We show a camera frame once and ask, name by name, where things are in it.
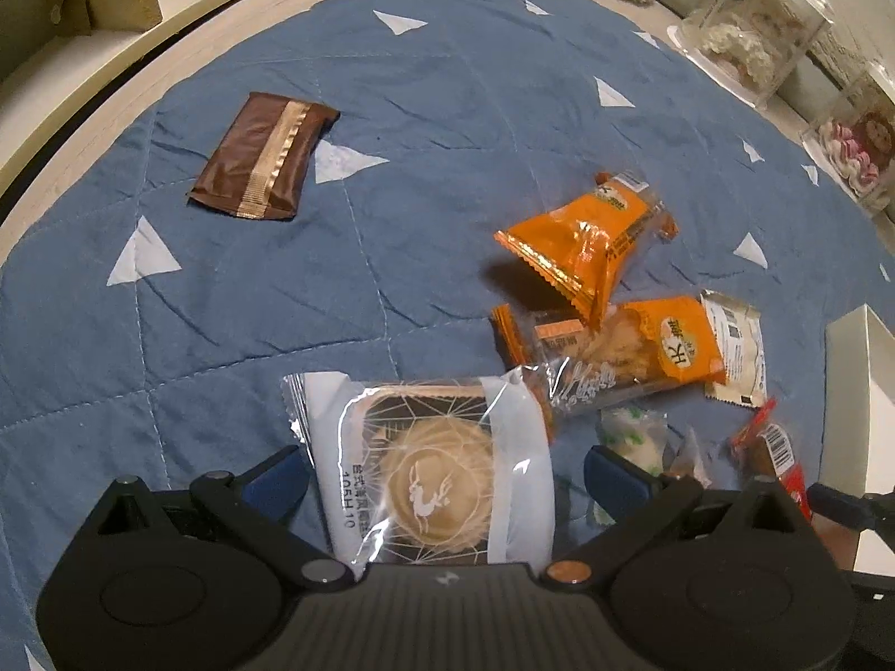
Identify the white cardboard box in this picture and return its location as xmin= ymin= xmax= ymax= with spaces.
xmin=825 ymin=305 xmax=895 ymax=574

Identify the brown candy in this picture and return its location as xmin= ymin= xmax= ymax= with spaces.
xmin=661 ymin=426 xmax=713 ymax=490

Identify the cream dress doll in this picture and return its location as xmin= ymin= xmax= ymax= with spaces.
xmin=699 ymin=0 xmax=805 ymax=85

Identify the fried twist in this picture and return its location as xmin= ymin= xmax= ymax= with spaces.
xmin=491 ymin=295 xmax=727 ymax=443

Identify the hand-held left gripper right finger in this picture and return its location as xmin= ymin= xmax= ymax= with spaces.
xmin=545 ymin=446 xmax=810 ymax=586

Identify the red barcode snack packet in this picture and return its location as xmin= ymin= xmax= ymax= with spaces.
xmin=727 ymin=398 xmax=812 ymax=522

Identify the pink dress doll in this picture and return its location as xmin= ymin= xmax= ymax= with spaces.
xmin=818 ymin=108 xmax=895 ymax=190

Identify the blue quilted mat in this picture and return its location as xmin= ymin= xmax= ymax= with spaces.
xmin=0 ymin=0 xmax=895 ymax=671

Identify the puffy orange snack packet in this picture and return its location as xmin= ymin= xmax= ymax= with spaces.
xmin=495 ymin=171 xmax=681 ymax=329

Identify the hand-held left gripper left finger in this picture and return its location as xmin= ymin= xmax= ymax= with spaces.
xmin=87 ymin=446 xmax=355 ymax=592

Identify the brown foil snack packet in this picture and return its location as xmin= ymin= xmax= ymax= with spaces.
xmin=186 ymin=92 xmax=341 ymax=222

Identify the mooncake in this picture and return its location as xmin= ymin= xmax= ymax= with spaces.
xmin=281 ymin=370 xmax=557 ymax=581

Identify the clear display case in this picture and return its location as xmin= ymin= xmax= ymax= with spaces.
xmin=799 ymin=63 xmax=895 ymax=216
xmin=666 ymin=0 xmax=835 ymax=109

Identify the green and white candy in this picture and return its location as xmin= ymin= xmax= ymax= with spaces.
xmin=593 ymin=407 xmax=668 ymax=525

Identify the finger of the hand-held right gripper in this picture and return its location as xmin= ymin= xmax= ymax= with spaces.
xmin=807 ymin=481 xmax=895 ymax=533

